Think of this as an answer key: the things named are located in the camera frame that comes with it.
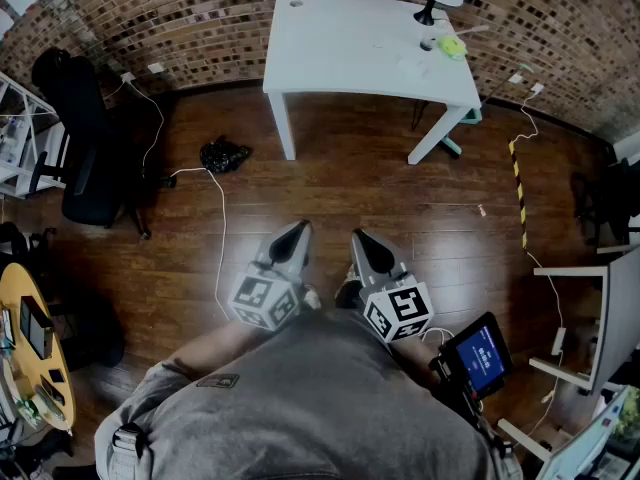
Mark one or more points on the person's left forearm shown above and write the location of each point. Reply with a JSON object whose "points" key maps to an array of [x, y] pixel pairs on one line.
{"points": [[215, 350]]}

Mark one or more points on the person's right forearm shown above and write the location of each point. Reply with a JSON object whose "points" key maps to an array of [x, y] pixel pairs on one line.
{"points": [[412, 360]]}

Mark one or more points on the grey desk with white frame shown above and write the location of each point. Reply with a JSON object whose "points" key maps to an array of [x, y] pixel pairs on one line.
{"points": [[622, 313]]}

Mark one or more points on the black mesh chair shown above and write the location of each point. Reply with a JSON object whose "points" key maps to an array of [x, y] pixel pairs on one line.
{"points": [[607, 198]]}

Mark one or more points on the black device with blue screen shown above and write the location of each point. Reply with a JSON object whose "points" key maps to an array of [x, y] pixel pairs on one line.
{"points": [[480, 355]]}

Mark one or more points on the person's left shoe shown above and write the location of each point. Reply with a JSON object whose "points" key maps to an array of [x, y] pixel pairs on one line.
{"points": [[312, 298]]}

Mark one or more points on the white wall socket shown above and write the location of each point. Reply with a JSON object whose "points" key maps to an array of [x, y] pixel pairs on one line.
{"points": [[156, 67], [128, 77], [537, 88], [515, 78]]}

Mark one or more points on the white power strip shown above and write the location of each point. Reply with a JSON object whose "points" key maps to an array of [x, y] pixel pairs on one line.
{"points": [[558, 341]]}

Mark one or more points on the white metal shelf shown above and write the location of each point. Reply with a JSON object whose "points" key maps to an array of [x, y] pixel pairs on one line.
{"points": [[20, 163]]}

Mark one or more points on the black office chair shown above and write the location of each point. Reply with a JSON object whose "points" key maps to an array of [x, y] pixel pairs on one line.
{"points": [[85, 143]]}

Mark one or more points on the round yellow side table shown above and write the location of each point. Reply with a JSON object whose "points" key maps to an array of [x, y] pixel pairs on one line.
{"points": [[30, 383]]}

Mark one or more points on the person's shoe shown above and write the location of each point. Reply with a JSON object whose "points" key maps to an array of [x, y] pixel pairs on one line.
{"points": [[312, 298], [348, 288]]}

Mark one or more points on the person's right shoe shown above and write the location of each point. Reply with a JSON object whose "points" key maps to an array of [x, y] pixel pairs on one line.
{"points": [[348, 288]]}

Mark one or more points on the small white cup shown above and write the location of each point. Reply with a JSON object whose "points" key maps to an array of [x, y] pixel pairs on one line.
{"points": [[427, 42]]}

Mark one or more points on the teal stool base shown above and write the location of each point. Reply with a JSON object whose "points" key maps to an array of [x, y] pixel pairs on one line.
{"points": [[457, 143]]}

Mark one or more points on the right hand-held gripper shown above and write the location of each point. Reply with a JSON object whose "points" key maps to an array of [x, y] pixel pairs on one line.
{"points": [[390, 293]]}

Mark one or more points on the black smartphone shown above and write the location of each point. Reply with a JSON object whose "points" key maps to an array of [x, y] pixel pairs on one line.
{"points": [[56, 375]]}

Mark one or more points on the yellow-green small object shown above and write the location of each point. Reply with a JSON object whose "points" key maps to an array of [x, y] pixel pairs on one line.
{"points": [[452, 48]]}

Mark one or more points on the black tablet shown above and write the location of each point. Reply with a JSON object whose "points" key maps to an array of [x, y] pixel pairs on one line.
{"points": [[36, 325]]}

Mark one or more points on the person's grey shirt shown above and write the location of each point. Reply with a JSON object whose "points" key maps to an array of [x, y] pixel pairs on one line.
{"points": [[310, 408]]}

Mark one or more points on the small paper scrap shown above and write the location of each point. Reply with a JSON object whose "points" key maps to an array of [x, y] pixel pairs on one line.
{"points": [[482, 210]]}

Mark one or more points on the white table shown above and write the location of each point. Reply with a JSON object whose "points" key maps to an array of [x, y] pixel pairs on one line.
{"points": [[340, 43]]}

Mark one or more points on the yellow black striped strip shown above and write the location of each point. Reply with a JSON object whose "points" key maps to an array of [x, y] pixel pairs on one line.
{"points": [[520, 193]]}

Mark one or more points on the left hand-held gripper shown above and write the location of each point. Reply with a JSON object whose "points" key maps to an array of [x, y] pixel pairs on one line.
{"points": [[270, 288]]}

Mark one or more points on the black plastic bag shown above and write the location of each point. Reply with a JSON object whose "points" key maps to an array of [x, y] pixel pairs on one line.
{"points": [[222, 155]]}

